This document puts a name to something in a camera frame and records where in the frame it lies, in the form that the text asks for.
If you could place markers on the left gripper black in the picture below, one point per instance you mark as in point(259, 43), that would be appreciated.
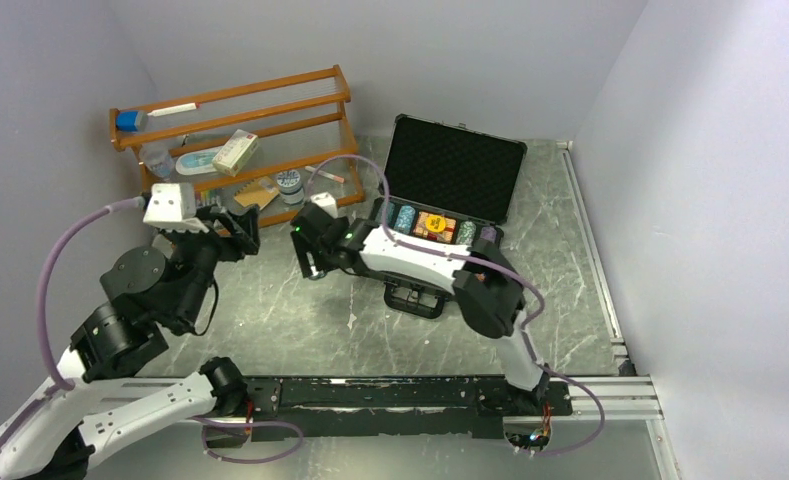
point(245, 227)

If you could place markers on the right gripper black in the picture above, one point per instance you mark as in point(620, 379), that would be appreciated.
point(303, 247)

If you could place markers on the yellow big blind button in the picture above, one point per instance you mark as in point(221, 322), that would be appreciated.
point(435, 224)

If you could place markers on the black poker set case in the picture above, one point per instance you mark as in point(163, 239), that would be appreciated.
point(452, 171)

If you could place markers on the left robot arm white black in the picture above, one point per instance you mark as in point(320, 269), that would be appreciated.
point(59, 433)

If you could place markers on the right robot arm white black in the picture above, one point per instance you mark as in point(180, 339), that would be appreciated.
point(488, 291)

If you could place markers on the marker pen set pack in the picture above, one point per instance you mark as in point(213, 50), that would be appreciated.
point(207, 198)

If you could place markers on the yellow notepad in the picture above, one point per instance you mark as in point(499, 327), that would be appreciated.
point(260, 192)

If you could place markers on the cleaning gel jar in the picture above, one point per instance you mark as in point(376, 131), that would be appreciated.
point(290, 186)

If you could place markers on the white pink pen lower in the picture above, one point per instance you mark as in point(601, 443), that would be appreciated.
point(324, 174)

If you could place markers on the white green carton box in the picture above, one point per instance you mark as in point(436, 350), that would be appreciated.
point(236, 152)

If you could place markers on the green chip stack row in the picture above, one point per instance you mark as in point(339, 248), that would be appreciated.
point(386, 214)

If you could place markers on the orange wooden shelf rack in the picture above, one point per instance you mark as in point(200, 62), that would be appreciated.
point(272, 143)

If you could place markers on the oval light blue dish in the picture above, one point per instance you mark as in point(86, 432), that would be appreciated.
point(197, 162)

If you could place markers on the light blue red chip row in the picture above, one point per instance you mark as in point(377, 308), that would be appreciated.
point(405, 219)

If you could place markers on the red playing card deck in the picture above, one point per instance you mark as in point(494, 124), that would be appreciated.
point(419, 230)

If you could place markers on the clear plastic bottle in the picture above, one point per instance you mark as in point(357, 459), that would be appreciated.
point(157, 159)

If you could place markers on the white red pen top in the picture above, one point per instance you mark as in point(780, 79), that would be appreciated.
point(175, 109)

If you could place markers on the green orange chip row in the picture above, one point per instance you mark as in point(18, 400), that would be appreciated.
point(466, 233)

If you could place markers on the blue white eraser block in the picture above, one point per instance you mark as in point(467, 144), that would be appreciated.
point(131, 120)

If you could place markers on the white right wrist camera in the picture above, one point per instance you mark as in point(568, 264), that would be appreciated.
point(326, 202)

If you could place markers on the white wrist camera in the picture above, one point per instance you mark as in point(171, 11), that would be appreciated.
point(326, 202)
point(172, 207)

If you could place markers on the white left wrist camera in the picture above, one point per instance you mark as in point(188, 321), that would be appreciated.
point(172, 207)

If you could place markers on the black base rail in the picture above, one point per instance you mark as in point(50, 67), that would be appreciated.
point(478, 405)

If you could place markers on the aluminium frame rail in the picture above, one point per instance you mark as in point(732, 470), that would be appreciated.
point(625, 396)

